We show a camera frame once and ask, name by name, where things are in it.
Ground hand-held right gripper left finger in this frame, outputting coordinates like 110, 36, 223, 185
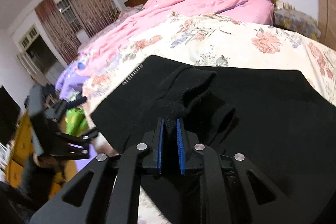
29, 118, 164, 224

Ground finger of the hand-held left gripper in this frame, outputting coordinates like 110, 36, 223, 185
56, 128, 99, 161
46, 97, 88, 120

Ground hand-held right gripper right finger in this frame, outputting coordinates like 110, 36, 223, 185
176, 118, 315, 224

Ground black pants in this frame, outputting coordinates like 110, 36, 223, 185
91, 55, 336, 224

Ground person's left hand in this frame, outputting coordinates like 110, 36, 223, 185
34, 154, 66, 170

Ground green bag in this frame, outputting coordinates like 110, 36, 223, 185
64, 106, 88, 136

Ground purple bed sheet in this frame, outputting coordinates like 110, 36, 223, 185
55, 60, 91, 101

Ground yellow wooden cabinet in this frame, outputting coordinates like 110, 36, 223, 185
5, 111, 69, 201

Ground black television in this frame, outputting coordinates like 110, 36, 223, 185
0, 85, 21, 138

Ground doorway with transom window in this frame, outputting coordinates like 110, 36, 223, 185
17, 25, 66, 83

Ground barred window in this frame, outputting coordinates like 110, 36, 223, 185
56, 0, 79, 30

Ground red patterned curtain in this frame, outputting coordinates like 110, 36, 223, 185
35, 0, 118, 64

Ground floral quilt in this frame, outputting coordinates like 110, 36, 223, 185
81, 13, 336, 224

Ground pink blanket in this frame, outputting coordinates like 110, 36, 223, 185
77, 0, 275, 75

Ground nightstand with floral cover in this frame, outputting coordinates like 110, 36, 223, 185
273, 7, 322, 39

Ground wooden wardrobe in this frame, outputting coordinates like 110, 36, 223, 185
315, 0, 336, 50

